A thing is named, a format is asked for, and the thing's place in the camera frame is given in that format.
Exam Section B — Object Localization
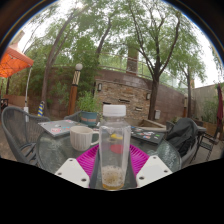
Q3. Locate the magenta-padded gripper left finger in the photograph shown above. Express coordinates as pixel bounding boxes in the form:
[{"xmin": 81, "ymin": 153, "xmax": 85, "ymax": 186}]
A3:
[{"xmin": 54, "ymin": 144, "xmax": 101, "ymax": 190}]

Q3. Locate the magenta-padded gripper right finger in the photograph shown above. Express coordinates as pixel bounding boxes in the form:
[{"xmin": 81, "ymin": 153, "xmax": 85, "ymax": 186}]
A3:
[{"xmin": 128, "ymin": 144, "xmax": 173, "ymax": 189}]

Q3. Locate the clear bottle with white cap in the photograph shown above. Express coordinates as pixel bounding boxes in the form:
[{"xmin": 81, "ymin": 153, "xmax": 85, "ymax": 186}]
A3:
[{"xmin": 98, "ymin": 104, "xmax": 132, "ymax": 192}]

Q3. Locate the flat round red coaster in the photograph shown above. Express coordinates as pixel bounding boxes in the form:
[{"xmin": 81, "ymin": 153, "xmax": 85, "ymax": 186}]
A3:
[{"xmin": 109, "ymin": 143, "xmax": 124, "ymax": 155}]

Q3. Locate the white ribbed mug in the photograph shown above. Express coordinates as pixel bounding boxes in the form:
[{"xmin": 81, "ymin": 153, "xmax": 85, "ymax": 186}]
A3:
[{"xmin": 69, "ymin": 125, "xmax": 100, "ymax": 152}]

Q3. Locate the dark laptop with stickers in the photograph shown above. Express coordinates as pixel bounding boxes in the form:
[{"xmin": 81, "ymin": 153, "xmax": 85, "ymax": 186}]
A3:
[{"xmin": 130, "ymin": 125, "xmax": 166, "ymax": 145}]

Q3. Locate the silver laptop with stickers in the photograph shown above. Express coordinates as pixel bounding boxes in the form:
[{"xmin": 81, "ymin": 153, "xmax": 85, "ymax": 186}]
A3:
[{"xmin": 37, "ymin": 119, "xmax": 88, "ymax": 138}]

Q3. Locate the green plant in teal pot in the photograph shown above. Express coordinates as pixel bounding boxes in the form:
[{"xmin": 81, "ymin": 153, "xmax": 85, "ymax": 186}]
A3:
[{"xmin": 77, "ymin": 91, "xmax": 101, "ymax": 128}]

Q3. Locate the black jacket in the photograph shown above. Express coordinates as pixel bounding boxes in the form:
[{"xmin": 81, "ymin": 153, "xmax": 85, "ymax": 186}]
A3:
[{"xmin": 165, "ymin": 117, "xmax": 199, "ymax": 158}]

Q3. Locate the tree with dark trunk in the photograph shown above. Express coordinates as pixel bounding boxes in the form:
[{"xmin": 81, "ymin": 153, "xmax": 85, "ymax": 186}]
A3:
[{"xmin": 126, "ymin": 0, "xmax": 208, "ymax": 121}]

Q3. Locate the black folding chair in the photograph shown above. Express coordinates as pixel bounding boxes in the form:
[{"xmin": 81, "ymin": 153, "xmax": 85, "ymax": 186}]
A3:
[{"xmin": 198, "ymin": 131, "xmax": 221, "ymax": 161}]

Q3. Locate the blue yellow striped cone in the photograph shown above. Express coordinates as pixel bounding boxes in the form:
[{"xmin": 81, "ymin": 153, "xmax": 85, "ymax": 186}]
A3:
[{"xmin": 37, "ymin": 100, "xmax": 45, "ymax": 118}]

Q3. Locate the tree with slim grey trunk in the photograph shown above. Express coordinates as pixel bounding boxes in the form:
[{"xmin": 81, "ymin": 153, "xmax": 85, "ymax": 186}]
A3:
[{"xmin": 19, "ymin": 0, "xmax": 98, "ymax": 116}]

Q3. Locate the closed dark red umbrella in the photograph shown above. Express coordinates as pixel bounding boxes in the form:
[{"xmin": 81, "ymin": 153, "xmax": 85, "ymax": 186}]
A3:
[{"xmin": 216, "ymin": 83, "xmax": 224, "ymax": 129}]

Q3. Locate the orange canopy with white pole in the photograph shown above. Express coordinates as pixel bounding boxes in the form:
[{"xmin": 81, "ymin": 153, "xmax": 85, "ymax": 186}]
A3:
[{"xmin": 0, "ymin": 43, "xmax": 35, "ymax": 123}]

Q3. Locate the wooden lamp post, white globe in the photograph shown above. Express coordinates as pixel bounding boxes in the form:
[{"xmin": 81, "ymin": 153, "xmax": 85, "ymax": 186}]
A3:
[{"xmin": 67, "ymin": 63, "xmax": 84, "ymax": 117}]

